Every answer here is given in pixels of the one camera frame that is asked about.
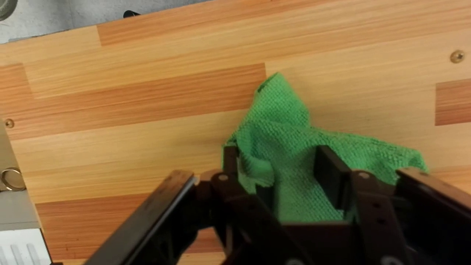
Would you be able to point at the wooden counter cabinet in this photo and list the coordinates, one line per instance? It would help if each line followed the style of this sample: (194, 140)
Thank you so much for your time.
(99, 116)

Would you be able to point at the green microfiber towel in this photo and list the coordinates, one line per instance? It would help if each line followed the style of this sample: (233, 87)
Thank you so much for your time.
(277, 148)

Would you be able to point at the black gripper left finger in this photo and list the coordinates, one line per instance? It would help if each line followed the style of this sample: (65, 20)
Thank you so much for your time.
(249, 232)

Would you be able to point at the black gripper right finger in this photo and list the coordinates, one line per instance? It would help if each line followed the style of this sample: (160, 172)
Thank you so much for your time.
(365, 206)

